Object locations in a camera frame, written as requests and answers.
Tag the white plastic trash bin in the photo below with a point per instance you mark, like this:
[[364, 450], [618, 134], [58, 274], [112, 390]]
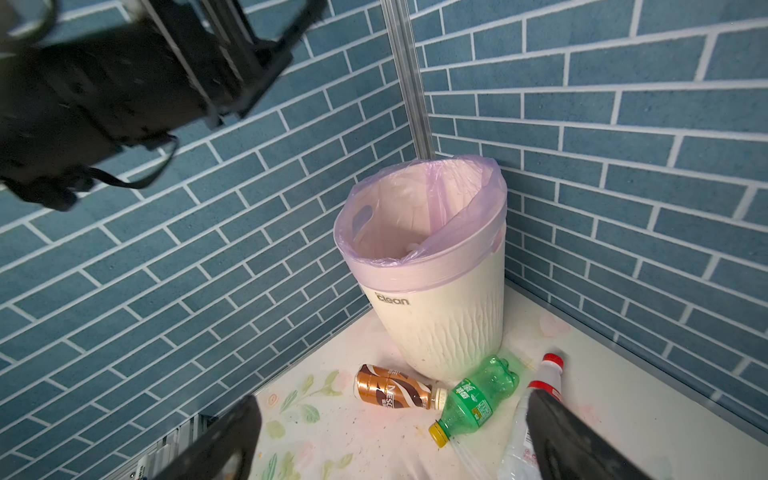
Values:
[[445, 332]]

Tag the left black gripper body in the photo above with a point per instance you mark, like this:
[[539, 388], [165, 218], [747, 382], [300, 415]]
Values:
[[67, 107]]

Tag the green plastic bottle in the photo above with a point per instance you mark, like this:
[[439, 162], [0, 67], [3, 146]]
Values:
[[473, 401]]

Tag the white bottle red cap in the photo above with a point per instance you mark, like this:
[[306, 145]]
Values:
[[520, 459]]

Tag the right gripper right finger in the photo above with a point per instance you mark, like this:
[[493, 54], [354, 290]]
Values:
[[572, 450]]

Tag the pink bin liner bag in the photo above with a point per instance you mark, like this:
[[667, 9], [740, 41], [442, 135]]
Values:
[[422, 224]]

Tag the brown coffee bottle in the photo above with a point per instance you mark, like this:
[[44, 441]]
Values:
[[395, 390]]

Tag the aluminium rail frame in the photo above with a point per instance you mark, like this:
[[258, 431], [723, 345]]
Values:
[[153, 460]]

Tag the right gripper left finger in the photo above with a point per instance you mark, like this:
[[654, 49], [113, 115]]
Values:
[[225, 451]]

